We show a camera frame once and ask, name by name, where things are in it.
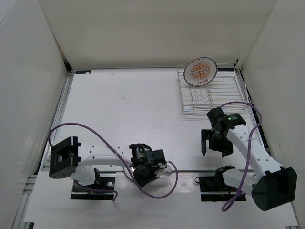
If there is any blue label sticker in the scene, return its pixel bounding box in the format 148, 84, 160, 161
75, 70, 92, 74
217, 68, 234, 71

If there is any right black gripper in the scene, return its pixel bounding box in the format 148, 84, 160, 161
201, 129, 233, 157

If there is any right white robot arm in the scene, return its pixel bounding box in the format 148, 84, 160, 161
201, 107, 297, 212

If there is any orange sunburst plate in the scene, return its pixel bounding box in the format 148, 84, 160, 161
183, 57, 218, 87

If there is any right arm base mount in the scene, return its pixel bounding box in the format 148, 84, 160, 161
194, 166, 239, 202

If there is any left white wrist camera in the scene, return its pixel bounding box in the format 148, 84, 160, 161
155, 165, 173, 177

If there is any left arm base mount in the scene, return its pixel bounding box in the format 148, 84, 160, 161
71, 168, 118, 201

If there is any wire dish rack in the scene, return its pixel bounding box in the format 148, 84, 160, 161
177, 64, 249, 119

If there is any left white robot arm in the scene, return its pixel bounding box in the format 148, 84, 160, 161
49, 136, 172, 191

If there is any blue label sticker left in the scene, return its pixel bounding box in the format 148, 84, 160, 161
75, 70, 92, 74

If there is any blue label sticker right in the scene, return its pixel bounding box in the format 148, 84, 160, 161
217, 68, 234, 71

